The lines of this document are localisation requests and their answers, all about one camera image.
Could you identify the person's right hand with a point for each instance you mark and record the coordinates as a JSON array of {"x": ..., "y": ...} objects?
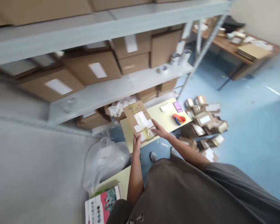
[{"x": 159, "y": 129}]

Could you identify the person's left hand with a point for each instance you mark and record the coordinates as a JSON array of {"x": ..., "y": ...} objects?
[{"x": 137, "y": 141}]

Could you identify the person's left fingers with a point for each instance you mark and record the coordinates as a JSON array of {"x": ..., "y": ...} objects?
[{"x": 136, "y": 137}]

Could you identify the person's right fingers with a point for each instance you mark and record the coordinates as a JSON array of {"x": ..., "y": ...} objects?
[{"x": 155, "y": 124}]

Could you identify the taped brown cardboard box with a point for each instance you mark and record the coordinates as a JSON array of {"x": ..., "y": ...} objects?
[{"x": 140, "y": 121}]

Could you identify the small pale yellow table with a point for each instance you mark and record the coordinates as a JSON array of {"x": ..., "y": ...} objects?
[{"x": 154, "y": 116}]

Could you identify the white paper slip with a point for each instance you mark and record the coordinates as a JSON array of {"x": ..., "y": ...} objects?
[{"x": 167, "y": 107}]

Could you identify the orange tape dispenser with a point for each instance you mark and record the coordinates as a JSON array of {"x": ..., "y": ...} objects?
[{"x": 178, "y": 118}]

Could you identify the pink phone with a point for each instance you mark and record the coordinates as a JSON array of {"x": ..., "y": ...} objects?
[{"x": 177, "y": 106}]

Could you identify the open carton of white packing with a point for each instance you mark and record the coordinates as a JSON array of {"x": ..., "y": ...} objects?
[{"x": 117, "y": 109}]

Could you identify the clear plastic bag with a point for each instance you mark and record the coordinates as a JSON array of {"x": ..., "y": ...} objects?
[{"x": 105, "y": 161}]

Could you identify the pile of small cardboard boxes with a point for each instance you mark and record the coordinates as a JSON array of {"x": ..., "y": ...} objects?
[{"x": 205, "y": 126}]

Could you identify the pink and white printed box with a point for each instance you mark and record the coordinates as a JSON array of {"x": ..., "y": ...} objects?
[{"x": 100, "y": 205}]

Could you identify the person's body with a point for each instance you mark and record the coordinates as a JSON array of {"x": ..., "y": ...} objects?
[{"x": 200, "y": 193}]

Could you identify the grey metal shelf with cartons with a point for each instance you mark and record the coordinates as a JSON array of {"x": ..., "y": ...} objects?
[{"x": 84, "y": 58}]

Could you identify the wooden table with clutter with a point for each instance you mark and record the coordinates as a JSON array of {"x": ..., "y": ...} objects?
[{"x": 238, "y": 49}]

